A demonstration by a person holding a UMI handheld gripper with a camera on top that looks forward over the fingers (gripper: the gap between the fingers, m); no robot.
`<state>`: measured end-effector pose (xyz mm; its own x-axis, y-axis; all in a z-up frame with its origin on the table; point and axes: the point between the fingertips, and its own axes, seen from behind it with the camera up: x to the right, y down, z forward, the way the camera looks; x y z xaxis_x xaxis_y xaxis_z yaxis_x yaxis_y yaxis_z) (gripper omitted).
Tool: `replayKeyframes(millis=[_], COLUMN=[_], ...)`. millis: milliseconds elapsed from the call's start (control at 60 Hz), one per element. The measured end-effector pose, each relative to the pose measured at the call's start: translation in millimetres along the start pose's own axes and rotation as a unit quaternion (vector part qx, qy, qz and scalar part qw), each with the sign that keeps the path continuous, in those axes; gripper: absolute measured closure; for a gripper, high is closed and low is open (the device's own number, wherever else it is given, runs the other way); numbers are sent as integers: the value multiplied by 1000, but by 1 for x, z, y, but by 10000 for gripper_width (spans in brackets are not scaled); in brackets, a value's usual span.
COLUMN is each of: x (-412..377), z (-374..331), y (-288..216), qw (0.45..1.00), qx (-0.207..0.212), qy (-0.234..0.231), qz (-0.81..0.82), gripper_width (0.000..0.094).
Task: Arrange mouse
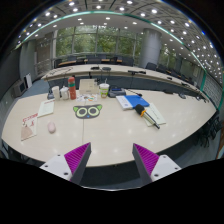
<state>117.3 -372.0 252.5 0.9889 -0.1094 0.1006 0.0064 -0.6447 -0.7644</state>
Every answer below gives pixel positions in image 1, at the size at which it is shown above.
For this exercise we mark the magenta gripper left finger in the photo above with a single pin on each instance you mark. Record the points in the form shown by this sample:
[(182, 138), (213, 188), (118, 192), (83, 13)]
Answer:
[(69, 166)]

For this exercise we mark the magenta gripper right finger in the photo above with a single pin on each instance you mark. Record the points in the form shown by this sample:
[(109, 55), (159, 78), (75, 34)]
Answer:
[(151, 166)]

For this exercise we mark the pale green booklet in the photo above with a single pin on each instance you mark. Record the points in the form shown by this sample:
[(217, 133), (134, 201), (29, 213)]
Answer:
[(155, 114)]

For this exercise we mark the white paper sheet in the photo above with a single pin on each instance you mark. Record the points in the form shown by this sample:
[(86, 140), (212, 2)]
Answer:
[(46, 108)]

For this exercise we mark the colourful printed leaflet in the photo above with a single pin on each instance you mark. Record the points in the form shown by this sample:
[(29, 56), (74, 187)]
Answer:
[(87, 97)]

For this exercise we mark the blue folder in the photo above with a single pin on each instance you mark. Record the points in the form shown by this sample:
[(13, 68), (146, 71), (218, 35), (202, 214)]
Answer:
[(135, 100)]

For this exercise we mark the beige cardboard box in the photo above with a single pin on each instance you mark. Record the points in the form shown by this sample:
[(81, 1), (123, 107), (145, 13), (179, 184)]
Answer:
[(88, 86)]

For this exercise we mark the white paper cup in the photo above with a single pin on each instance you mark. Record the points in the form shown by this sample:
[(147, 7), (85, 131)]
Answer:
[(104, 88)]

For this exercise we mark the orange green thermos bottle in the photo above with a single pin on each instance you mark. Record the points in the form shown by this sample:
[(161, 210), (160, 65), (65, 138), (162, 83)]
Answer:
[(72, 88)]

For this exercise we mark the long rear conference table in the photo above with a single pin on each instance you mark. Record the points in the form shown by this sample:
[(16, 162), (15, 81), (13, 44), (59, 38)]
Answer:
[(114, 70)]

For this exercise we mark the grey round pillar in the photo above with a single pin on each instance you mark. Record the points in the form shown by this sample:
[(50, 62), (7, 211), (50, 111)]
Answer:
[(150, 47)]

